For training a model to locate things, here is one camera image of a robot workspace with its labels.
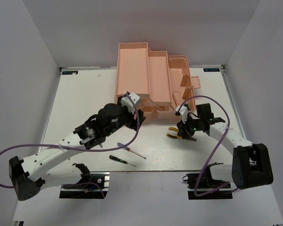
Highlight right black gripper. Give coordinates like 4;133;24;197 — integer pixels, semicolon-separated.
177;113;203;139

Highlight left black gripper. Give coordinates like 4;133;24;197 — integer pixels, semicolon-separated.
105;96;146;137

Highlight yellow pliers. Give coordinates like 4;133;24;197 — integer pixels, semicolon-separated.
166;127;197;141

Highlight pink plastic toolbox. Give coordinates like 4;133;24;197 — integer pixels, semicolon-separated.
115;42;201;121

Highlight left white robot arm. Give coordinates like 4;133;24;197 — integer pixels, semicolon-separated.
9;93;146;201

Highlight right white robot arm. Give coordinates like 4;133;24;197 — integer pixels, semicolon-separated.
175;104;274;189

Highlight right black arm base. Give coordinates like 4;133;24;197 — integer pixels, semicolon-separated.
182;162;233;200

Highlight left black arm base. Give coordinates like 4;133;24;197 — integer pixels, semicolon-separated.
59;163;110;199

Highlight black precision screwdriver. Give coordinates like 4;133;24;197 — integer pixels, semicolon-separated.
109;155;136;167

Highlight left blue table label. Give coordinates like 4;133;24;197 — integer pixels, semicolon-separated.
62;71;78;75

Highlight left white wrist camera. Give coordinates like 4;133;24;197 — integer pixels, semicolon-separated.
120;92;142;114

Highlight blue handled screwdriver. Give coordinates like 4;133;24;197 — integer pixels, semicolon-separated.
117;142;146;159

